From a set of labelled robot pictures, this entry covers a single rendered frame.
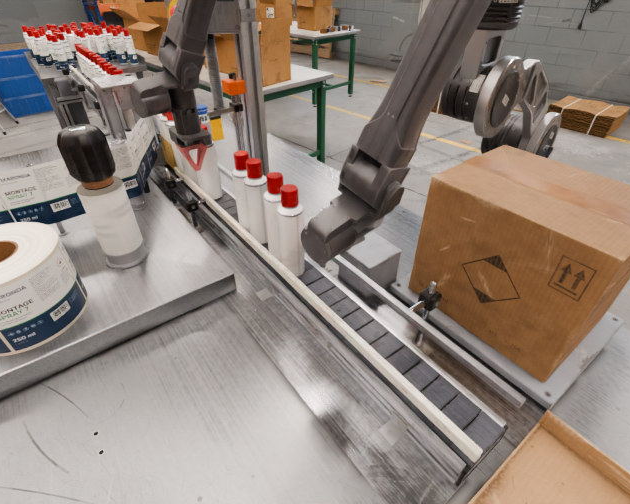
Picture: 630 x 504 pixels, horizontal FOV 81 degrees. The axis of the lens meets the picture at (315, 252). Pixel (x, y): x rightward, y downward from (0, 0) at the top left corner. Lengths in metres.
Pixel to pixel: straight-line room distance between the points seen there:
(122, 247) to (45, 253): 0.17
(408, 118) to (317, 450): 0.49
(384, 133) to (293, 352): 0.44
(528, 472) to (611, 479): 0.11
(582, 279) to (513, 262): 0.10
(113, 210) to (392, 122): 0.58
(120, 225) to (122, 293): 0.14
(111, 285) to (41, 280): 0.16
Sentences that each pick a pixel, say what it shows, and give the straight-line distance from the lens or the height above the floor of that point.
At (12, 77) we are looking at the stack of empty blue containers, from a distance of 5.67.
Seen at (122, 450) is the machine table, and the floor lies 0.83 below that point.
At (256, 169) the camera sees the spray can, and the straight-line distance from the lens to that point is 0.81.
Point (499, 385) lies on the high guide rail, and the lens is 0.59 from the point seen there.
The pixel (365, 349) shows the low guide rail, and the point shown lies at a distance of 0.63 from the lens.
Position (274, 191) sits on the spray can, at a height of 1.06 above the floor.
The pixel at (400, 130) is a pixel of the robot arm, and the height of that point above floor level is 1.26.
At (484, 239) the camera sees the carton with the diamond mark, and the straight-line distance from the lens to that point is 0.67.
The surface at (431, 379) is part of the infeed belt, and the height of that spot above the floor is 0.88.
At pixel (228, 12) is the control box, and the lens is 1.01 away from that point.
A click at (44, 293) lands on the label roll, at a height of 0.97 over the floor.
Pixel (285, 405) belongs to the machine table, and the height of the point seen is 0.83.
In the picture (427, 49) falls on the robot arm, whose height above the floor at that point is 1.34.
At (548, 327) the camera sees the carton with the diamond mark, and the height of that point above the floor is 0.96.
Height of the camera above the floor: 1.41
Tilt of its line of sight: 38 degrees down
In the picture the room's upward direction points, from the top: straight up
